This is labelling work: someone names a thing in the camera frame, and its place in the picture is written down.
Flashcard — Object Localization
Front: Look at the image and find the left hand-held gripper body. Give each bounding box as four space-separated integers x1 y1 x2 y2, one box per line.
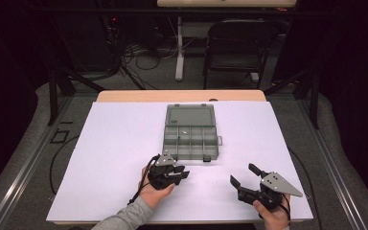
147 152 180 192

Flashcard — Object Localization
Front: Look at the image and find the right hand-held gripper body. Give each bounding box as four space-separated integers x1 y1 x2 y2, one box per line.
237 171 304 213

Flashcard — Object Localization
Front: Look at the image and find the grey plastic compartment box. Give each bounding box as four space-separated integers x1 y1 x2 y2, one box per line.
161 103 224 163

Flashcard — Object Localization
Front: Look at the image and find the person's left hand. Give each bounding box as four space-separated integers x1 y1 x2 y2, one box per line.
138 166 177 211

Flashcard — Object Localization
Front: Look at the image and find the person's right hand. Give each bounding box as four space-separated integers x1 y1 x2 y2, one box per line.
252 198 292 230

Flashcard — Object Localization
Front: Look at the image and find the white foam board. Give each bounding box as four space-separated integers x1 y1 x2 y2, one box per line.
45 101 314 224

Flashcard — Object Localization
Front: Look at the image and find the desk with white legs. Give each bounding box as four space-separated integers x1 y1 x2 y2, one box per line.
156 0 298 82

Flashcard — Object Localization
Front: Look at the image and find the black folding chair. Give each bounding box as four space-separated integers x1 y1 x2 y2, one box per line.
202 18 281 91

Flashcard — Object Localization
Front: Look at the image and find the dark equipment with red light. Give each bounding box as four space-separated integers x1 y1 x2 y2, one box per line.
98 0 123 75

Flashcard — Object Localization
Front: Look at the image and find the black horizontal bar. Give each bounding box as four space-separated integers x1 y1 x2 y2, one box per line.
28 7 334 17

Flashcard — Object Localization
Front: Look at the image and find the left hand-held gripper black cable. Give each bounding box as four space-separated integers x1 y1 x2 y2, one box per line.
126 153 161 206

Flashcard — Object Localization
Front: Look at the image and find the hand-held gripper black cable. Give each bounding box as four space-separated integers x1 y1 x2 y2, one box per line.
279 193 292 223
126 153 161 206

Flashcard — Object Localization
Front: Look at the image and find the right hand-held gripper black cable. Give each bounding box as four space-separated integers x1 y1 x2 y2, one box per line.
279 193 292 223

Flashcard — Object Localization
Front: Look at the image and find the aluminium floor rail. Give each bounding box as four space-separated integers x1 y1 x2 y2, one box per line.
294 99 368 230
0 95 75 230

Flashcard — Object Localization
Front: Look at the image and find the black metal stand frame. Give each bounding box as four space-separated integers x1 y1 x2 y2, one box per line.
263 63 321 130
45 61 107 127

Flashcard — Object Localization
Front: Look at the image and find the black floor cable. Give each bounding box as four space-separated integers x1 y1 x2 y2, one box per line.
49 133 81 196

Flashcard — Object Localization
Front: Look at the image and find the bundle of floor cables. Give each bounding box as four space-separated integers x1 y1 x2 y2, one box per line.
120 39 177 72

